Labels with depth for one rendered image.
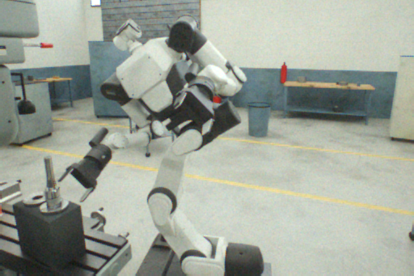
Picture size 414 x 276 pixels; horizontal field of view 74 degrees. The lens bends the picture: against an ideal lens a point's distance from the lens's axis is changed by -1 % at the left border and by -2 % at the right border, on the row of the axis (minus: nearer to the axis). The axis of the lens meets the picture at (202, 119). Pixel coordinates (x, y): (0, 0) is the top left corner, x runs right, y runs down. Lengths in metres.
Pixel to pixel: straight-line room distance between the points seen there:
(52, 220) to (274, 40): 7.65
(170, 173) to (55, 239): 0.51
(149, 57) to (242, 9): 7.43
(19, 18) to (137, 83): 0.49
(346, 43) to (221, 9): 3.51
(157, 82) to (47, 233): 0.64
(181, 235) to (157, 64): 0.81
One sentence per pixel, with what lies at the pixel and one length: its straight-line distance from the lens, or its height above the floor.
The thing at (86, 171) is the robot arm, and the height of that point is 1.25.
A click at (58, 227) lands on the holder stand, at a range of 1.08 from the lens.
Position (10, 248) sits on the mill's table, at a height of 0.96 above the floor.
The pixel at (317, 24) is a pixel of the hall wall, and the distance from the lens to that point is 8.19.
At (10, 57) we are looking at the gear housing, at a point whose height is 1.66.
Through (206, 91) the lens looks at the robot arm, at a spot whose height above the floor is 1.56.
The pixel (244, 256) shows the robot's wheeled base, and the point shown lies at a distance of 1.47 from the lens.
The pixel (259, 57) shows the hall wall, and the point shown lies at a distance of 8.29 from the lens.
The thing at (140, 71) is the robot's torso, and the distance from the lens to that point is 1.16.
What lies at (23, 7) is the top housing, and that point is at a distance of 1.31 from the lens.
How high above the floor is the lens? 1.68
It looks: 14 degrees down
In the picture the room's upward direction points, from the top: straight up
